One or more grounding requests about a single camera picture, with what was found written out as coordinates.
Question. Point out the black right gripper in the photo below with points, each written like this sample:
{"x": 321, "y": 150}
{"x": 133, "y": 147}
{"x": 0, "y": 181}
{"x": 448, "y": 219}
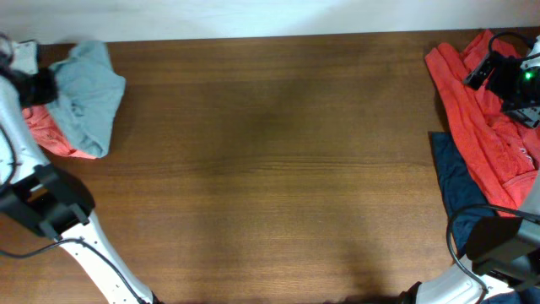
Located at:
{"x": 505, "y": 67}

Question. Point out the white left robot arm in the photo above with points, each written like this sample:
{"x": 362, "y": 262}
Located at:
{"x": 52, "y": 203}

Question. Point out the crumpled salmon pink shirt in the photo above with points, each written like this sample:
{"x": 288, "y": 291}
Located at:
{"x": 48, "y": 135}

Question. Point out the light blue polo shirt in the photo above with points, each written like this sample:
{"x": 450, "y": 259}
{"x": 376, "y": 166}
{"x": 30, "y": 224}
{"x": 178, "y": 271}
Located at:
{"x": 89, "y": 95}

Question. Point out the dark navy garment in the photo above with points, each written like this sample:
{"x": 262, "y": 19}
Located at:
{"x": 461, "y": 195}

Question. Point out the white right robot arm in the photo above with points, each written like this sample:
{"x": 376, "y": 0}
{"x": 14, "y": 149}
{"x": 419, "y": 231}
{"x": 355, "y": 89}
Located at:
{"x": 502, "y": 251}

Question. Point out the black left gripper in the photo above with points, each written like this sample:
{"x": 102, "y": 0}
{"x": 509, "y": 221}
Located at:
{"x": 51, "y": 90}

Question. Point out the red-orange shirt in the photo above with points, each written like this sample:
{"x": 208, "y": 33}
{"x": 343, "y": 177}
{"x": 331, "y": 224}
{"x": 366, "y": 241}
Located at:
{"x": 501, "y": 155}

